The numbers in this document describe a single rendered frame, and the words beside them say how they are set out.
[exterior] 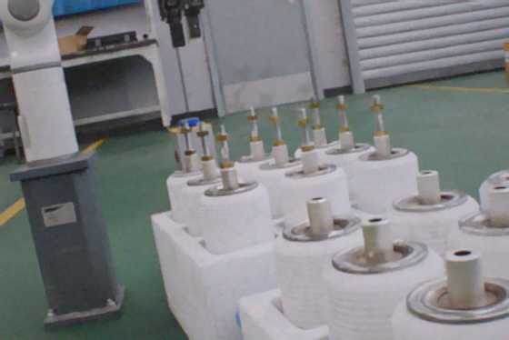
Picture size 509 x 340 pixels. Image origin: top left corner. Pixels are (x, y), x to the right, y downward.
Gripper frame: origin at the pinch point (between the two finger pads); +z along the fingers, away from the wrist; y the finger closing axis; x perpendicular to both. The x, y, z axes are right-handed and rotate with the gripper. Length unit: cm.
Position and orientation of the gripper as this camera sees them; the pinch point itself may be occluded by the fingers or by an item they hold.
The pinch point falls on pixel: (185, 36)
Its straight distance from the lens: 101.5
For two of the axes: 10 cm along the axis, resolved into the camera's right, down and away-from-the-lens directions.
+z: 1.6, 9.7, 1.5
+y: 4.5, 0.6, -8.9
